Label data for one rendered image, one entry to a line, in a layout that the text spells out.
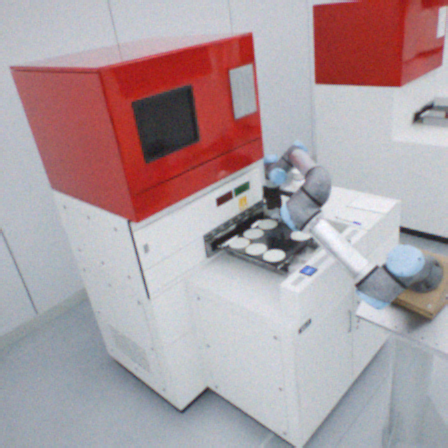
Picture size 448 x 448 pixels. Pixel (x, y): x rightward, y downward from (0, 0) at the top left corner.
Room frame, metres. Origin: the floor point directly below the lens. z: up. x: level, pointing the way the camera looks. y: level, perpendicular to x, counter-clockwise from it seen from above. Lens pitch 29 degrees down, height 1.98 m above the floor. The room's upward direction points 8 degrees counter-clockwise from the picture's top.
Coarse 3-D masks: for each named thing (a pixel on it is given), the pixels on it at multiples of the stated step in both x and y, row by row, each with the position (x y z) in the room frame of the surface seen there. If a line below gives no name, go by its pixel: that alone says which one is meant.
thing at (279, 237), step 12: (252, 228) 1.97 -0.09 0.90; (276, 228) 1.94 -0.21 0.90; (288, 228) 1.92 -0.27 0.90; (252, 240) 1.85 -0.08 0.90; (264, 240) 1.84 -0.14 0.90; (276, 240) 1.82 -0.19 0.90; (288, 240) 1.81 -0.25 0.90; (240, 252) 1.76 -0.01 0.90; (264, 252) 1.73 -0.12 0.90; (288, 252) 1.70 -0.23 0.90; (276, 264) 1.61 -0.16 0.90
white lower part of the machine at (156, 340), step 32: (96, 288) 1.97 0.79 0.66; (128, 288) 1.71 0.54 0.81; (128, 320) 1.78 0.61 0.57; (160, 320) 1.60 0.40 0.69; (192, 320) 1.72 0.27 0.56; (128, 352) 1.87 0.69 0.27; (160, 352) 1.62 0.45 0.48; (192, 352) 1.69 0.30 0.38; (160, 384) 1.68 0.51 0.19; (192, 384) 1.66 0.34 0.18
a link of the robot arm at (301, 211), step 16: (304, 192) 1.49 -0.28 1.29; (288, 208) 1.48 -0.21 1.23; (304, 208) 1.46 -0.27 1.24; (320, 208) 1.49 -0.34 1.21; (288, 224) 1.46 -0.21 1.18; (304, 224) 1.43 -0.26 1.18; (320, 224) 1.42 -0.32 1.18; (320, 240) 1.40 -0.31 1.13; (336, 240) 1.37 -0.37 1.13; (336, 256) 1.35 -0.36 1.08; (352, 256) 1.32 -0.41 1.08; (352, 272) 1.30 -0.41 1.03; (368, 272) 1.26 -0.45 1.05; (384, 272) 1.25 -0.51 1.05; (368, 288) 1.24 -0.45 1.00; (384, 288) 1.21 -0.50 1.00; (400, 288) 1.21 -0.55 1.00; (368, 304) 1.21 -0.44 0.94; (384, 304) 1.20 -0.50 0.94
